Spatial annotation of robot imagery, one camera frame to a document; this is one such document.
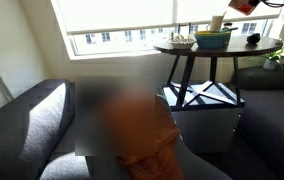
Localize white wooden box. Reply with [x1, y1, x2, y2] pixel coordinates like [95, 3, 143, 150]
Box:
[228, 0, 260, 16]

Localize white mug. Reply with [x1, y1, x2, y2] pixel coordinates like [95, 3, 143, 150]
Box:
[206, 16, 224, 31]

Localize dark grey sofa right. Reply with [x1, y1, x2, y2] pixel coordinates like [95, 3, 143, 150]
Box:
[232, 65, 284, 178]

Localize grey armchair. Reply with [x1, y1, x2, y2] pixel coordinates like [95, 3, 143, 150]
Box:
[86, 93, 230, 180]

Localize dark grey sofa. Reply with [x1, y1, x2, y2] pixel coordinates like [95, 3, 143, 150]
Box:
[232, 65, 284, 178]
[0, 78, 80, 180]

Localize dark grey sofa left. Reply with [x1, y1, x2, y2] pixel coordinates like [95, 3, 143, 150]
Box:
[0, 78, 80, 180]

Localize black rounded object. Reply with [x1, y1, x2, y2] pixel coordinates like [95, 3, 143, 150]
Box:
[247, 33, 260, 44]

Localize blue bowl with yellow rim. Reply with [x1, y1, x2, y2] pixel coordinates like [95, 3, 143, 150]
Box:
[195, 31, 231, 49]

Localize glass jar with black lid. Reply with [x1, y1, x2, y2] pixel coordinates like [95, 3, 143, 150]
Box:
[222, 22, 232, 30]

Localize round dark wooden table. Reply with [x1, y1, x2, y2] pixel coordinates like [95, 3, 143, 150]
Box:
[154, 36, 283, 111]

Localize orange cloth on chair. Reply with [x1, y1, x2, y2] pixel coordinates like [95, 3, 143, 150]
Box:
[120, 96, 185, 180]

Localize white woven basket dish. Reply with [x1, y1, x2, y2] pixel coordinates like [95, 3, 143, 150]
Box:
[169, 35, 195, 50]

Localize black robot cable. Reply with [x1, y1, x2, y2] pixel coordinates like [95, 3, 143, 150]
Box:
[261, 0, 284, 8]

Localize potted green plant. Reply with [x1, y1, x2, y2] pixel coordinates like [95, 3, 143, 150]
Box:
[263, 40, 284, 70]

